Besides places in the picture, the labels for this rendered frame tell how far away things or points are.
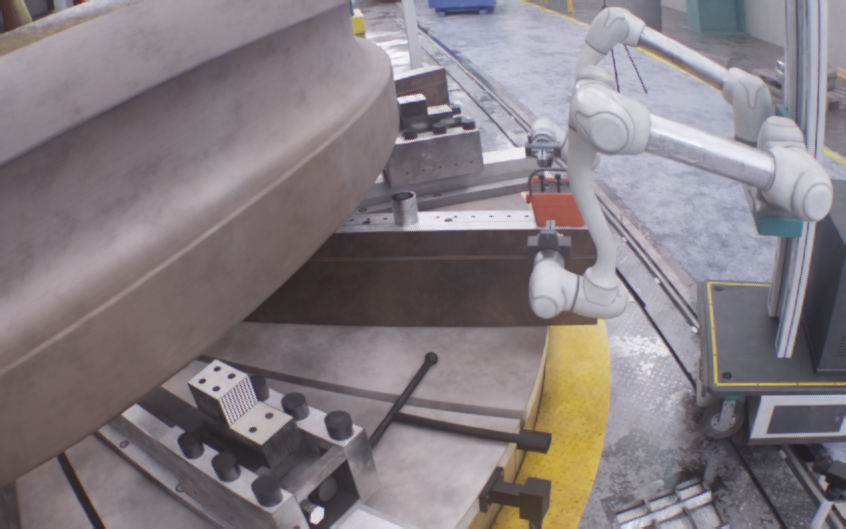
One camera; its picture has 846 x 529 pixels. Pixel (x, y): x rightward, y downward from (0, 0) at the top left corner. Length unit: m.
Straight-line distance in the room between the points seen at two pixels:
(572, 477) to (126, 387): 1.49
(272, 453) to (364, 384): 0.86
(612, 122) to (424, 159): 1.91
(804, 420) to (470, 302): 1.39
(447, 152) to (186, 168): 1.80
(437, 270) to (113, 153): 1.32
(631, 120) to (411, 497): 1.15
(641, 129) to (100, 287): 1.26
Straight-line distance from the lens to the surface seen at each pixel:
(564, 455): 2.43
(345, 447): 1.58
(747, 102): 2.32
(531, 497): 1.88
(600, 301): 1.91
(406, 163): 3.26
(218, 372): 1.63
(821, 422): 2.44
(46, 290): 1.54
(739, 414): 2.43
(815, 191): 1.67
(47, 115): 1.36
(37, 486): 2.47
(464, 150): 3.30
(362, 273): 2.50
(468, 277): 2.42
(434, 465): 2.01
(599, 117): 1.46
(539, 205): 2.28
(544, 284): 1.87
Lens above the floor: 1.74
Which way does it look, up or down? 30 degrees down
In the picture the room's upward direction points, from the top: 8 degrees counter-clockwise
